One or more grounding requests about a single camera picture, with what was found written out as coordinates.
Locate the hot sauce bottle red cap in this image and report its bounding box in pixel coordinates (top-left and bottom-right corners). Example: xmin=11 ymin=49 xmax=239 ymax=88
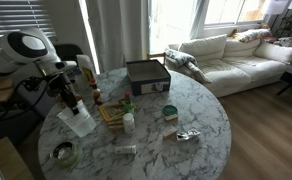
xmin=90 ymin=79 xmax=103 ymax=105

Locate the wooden block centre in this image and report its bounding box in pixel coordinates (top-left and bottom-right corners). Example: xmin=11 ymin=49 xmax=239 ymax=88
xmin=163 ymin=127 xmax=177 ymax=139

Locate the white pill bottle upright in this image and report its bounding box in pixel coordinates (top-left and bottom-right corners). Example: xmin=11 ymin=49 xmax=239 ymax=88
xmin=123 ymin=113 xmax=135 ymax=134

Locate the green round lid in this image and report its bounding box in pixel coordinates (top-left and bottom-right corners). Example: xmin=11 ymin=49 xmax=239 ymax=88
xmin=162 ymin=105 xmax=178 ymax=116

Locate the transparent plastic bucket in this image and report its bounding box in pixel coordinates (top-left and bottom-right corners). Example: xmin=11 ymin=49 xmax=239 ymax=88
xmin=57 ymin=100 xmax=96 ymax=137

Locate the yellow green card box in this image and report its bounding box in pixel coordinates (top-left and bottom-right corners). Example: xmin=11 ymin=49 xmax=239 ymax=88
xmin=99 ymin=103 xmax=125 ymax=122

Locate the dark blue cardboard box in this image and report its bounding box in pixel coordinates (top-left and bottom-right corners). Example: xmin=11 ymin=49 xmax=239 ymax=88
xmin=127 ymin=60 xmax=171 ymax=96

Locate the grey patterned blanket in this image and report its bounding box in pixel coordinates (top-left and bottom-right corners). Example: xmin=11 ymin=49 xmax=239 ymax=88
xmin=165 ymin=49 xmax=211 ymax=83

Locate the floral cushion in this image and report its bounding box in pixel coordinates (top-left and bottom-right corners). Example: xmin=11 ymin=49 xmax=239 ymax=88
xmin=233 ymin=29 xmax=272 ymax=43

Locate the wooden block near lid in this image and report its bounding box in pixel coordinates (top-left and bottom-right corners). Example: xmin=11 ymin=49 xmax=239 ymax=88
xmin=164 ymin=114 xmax=178 ymax=121

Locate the white paper bag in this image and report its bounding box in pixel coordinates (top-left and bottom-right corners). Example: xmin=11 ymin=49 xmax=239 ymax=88
xmin=77 ymin=55 xmax=95 ymax=83

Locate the white tube lying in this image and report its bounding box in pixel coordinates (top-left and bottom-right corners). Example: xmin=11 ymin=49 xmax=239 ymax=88
xmin=115 ymin=145 xmax=137 ymax=154

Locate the white sofa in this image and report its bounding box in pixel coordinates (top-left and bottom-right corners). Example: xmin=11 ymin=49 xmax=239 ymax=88
xmin=166 ymin=34 xmax=292 ymax=97

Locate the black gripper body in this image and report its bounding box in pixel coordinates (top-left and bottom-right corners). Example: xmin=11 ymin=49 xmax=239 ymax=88
xmin=45 ymin=72 xmax=73 ymax=100

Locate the wooden chair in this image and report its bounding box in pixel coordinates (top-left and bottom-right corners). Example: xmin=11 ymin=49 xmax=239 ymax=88
xmin=147 ymin=53 xmax=166 ymax=65

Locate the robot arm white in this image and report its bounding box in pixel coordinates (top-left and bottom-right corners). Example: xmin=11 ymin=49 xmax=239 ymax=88
xmin=0 ymin=27 xmax=79 ymax=115

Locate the dark office chair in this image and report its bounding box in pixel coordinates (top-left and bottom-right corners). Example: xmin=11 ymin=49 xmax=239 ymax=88
xmin=55 ymin=44 xmax=83 ymax=61

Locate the crumpled foil wrapper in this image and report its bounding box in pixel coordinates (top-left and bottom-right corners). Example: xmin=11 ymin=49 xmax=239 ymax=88
xmin=176 ymin=130 xmax=201 ymax=141

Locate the green bottle red cap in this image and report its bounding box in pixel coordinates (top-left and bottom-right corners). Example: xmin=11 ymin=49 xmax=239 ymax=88
xmin=124 ymin=92 xmax=135 ymax=113

